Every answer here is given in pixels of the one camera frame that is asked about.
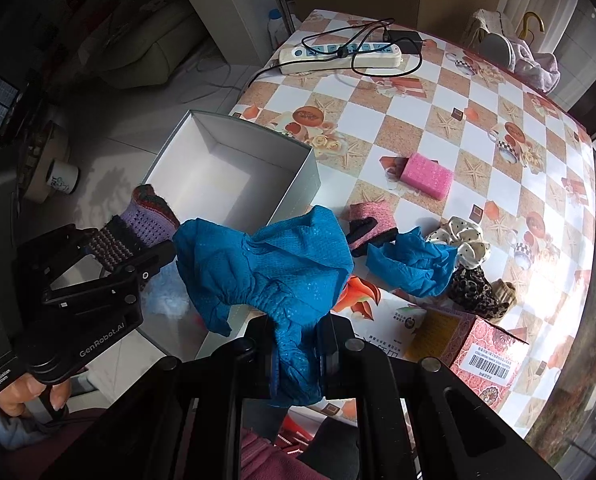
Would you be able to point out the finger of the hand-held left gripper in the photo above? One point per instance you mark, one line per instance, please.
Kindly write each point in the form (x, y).
(52, 255)
(152, 262)

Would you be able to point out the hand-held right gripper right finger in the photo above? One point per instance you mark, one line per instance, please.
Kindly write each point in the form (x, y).
(335, 340)

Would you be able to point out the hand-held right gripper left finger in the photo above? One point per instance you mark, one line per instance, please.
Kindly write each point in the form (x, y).
(258, 340)

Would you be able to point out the purple knitted sock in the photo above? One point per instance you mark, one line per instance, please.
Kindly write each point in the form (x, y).
(147, 220)

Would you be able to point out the large blue shoe cover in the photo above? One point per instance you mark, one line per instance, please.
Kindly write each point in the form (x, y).
(278, 270)

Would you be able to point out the small blue shoe cover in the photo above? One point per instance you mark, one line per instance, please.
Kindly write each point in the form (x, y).
(408, 267)

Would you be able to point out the white cardboard box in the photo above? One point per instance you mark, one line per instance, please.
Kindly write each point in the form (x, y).
(217, 170)

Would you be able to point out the pink knitted sock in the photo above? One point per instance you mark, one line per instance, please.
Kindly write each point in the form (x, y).
(373, 215)

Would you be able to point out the leopard print scrunchie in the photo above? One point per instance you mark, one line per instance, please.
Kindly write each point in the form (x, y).
(470, 287)

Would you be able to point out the cream polka dot scrunchie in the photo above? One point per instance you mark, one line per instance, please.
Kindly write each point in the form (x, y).
(460, 240)

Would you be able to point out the pink sponge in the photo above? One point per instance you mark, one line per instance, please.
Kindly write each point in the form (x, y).
(425, 176)

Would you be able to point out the person's left hand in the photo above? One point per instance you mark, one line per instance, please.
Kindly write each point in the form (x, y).
(20, 395)

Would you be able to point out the white mug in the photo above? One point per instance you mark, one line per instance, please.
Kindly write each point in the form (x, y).
(60, 176)

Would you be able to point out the person's maroon clothing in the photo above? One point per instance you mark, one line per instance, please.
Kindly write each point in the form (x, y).
(258, 455)

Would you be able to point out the printed carton with flower picture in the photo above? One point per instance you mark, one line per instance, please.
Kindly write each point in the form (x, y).
(483, 350)

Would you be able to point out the cream sofa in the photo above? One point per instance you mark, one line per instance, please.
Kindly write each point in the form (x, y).
(147, 45)

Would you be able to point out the white plastic bottle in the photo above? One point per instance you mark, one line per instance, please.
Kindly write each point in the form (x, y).
(277, 27)

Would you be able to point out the white cabinet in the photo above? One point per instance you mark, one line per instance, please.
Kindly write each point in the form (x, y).
(227, 0)

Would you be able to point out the white power strip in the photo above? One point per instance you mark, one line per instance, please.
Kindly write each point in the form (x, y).
(378, 60)

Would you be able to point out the black power adapter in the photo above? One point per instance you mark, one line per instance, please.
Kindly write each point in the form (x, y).
(408, 42)

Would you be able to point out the grey round object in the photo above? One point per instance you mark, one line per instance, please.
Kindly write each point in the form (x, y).
(495, 50)

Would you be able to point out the pale pink towel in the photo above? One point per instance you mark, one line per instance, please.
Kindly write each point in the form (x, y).
(538, 67)

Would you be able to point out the beige knitted cloth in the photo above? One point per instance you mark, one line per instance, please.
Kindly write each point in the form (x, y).
(478, 20)

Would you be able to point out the gold hook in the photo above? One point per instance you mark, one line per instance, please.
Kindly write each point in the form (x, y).
(533, 13)

